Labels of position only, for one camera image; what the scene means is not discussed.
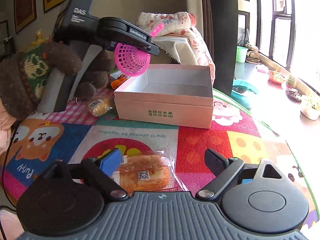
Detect pink plastic toy basket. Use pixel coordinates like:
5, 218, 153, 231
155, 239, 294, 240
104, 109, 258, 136
112, 18, 164, 76

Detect packaged bread orange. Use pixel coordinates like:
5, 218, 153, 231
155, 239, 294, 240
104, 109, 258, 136
111, 151, 188, 194

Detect orange toy half shell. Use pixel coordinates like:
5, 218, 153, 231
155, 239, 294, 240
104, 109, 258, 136
111, 77, 127, 90

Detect packaged bun small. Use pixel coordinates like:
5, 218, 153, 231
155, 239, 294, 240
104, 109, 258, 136
87, 99, 113, 117

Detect beige sofa armrest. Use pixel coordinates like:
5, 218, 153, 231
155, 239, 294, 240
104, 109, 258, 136
150, 35, 198, 65

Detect floral pink white blanket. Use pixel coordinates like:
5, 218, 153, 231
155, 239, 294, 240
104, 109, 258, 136
137, 11, 215, 81

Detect colourful cartoon play mat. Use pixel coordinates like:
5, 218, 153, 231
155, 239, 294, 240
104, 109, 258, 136
1, 92, 319, 228

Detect yellow plush duck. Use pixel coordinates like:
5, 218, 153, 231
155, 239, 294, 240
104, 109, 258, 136
32, 29, 50, 47

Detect pink cardboard box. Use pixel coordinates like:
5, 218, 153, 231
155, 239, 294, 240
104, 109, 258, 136
114, 64, 213, 129

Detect red framed picture left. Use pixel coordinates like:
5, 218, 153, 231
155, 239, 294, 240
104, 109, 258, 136
14, 0, 37, 34

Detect brown plush bear sweater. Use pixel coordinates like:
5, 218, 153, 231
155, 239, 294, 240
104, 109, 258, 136
1, 42, 116, 120

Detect teal round object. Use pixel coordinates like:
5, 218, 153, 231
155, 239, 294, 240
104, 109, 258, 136
231, 79, 259, 109

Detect green plastic cup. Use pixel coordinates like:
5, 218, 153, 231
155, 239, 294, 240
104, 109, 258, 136
236, 46, 248, 63

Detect red bowl on sill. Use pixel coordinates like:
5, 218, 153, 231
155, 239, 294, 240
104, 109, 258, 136
268, 70, 286, 85

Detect white flower pot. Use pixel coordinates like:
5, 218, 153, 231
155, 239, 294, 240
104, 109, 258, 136
300, 95, 320, 121

